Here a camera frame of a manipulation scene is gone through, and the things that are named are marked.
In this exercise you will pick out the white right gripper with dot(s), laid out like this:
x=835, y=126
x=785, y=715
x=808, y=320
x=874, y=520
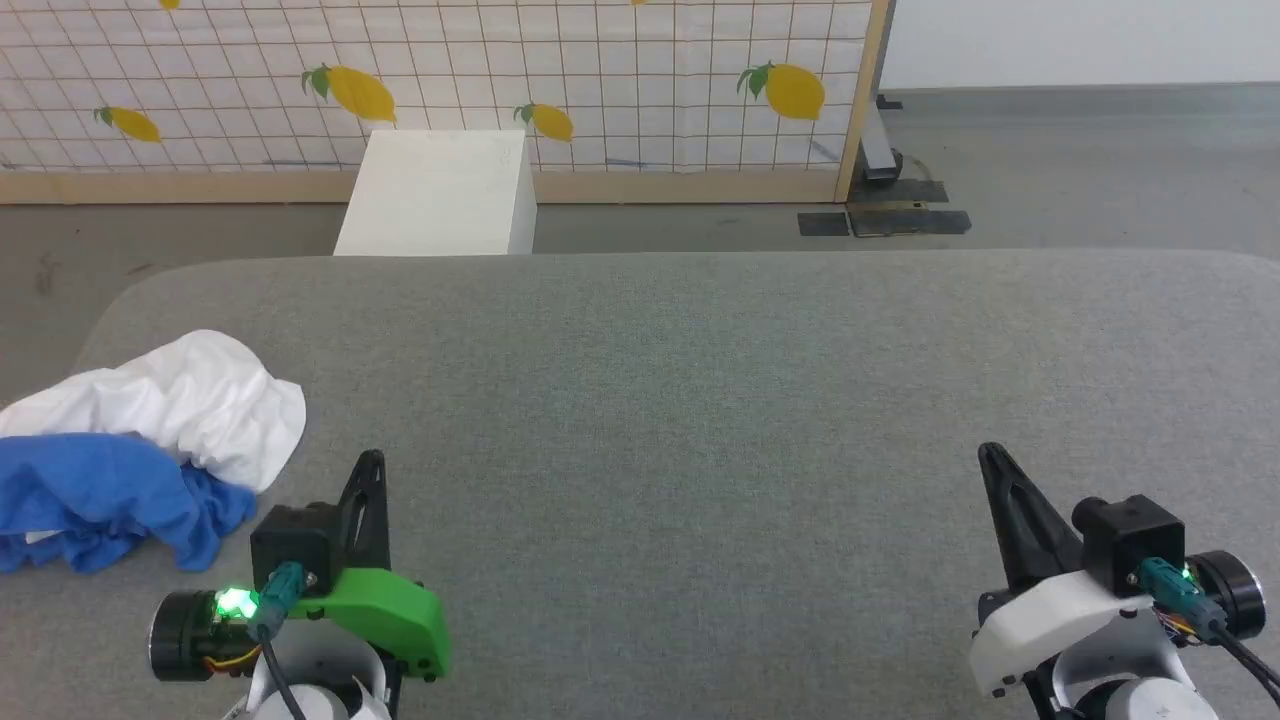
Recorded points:
x=1050, y=620

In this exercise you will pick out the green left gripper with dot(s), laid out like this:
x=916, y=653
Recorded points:
x=390, y=610

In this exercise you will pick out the white and blue raglan shirt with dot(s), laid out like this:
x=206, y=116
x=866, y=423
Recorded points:
x=200, y=400

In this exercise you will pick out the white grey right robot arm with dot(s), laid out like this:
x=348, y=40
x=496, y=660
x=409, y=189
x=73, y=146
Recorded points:
x=1225, y=595

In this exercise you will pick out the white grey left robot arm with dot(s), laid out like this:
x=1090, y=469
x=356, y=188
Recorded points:
x=185, y=635

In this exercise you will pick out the white rectangular box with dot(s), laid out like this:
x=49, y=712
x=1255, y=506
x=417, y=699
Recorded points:
x=440, y=195

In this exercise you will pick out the large black floor plate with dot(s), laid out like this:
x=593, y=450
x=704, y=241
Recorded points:
x=905, y=218

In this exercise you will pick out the small black floor pad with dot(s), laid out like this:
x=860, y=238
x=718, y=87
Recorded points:
x=823, y=224

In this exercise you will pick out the grey metal screen foot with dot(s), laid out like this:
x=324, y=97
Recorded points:
x=878, y=150

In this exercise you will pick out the lemon print partition screen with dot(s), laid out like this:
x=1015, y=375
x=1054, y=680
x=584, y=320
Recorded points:
x=620, y=80

